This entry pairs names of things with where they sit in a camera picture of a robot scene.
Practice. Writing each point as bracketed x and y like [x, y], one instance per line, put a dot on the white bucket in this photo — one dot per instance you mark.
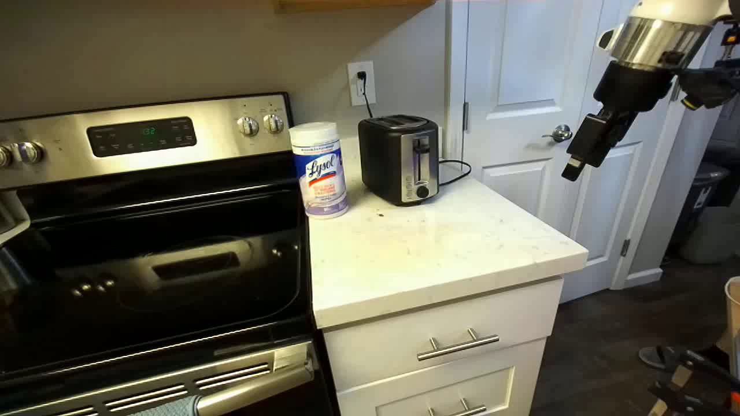
[733, 313]

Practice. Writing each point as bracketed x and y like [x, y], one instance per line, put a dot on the white panelled door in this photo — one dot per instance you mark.
[524, 76]
[615, 209]

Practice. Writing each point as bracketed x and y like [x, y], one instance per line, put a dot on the Lysol wipes canister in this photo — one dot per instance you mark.
[320, 173]

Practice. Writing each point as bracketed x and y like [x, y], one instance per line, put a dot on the white panelled drawer front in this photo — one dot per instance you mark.
[400, 394]

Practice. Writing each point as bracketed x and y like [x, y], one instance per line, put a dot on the grey sandal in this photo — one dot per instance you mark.
[658, 357]

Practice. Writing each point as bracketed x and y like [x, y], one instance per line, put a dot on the black and steel toaster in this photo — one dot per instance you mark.
[396, 161]

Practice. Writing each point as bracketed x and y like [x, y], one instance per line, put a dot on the white wall outlet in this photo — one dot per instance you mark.
[361, 84]

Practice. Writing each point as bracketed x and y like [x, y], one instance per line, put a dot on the silver range knob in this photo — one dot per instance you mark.
[6, 155]
[30, 151]
[274, 123]
[248, 125]

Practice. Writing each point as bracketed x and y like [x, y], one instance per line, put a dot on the black range display panel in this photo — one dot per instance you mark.
[142, 136]

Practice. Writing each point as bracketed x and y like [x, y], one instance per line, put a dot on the stainless steel electric range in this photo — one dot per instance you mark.
[153, 255]

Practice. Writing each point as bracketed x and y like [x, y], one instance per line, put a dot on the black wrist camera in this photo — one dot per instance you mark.
[709, 84]

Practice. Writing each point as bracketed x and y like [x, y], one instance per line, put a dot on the dark trash bin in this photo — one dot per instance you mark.
[707, 185]

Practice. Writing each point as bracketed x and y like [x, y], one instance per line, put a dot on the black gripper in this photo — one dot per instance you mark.
[603, 136]

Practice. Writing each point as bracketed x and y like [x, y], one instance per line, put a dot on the grey dish towel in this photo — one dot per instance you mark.
[165, 408]

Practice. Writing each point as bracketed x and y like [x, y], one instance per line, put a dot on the grey storage container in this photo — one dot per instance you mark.
[714, 234]

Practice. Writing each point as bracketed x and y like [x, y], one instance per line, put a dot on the black toaster dial knob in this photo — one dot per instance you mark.
[421, 189]

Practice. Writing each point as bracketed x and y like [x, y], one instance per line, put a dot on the black toaster lever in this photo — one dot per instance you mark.
[421, 144]

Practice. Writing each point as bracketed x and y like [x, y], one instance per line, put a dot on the dark door hinge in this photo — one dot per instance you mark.
[626, 247]
[465, 115]
[675, 92]

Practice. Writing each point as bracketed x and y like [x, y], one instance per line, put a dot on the black and orange tripod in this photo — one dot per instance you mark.
[694, 381]

